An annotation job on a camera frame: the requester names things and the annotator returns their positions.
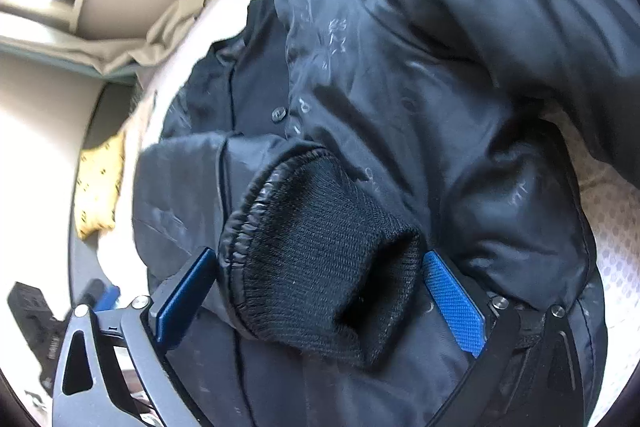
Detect black padded jacket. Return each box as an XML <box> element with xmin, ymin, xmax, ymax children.
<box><xmin>132</xmin><ymin>0</ymin><xmax>639</xmax><ymax>426</ymax></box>

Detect yellow patterned pillow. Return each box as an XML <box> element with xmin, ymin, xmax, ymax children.
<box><xmin>74</xmin><ymin>132</ymin><xmax>125</xmax><ymax>239</ymax></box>

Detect dark bed footboard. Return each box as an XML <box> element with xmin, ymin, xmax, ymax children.
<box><xmin>67</xmin><ymin>83</ymin><xmax>134</xmax><ymax>305</ymax></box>

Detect white quilted mattress cover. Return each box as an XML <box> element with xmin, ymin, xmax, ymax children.
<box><xmin>96</xmin><ymin>0</ymin><xmax>639</xmax><ymax>331</ymax></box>

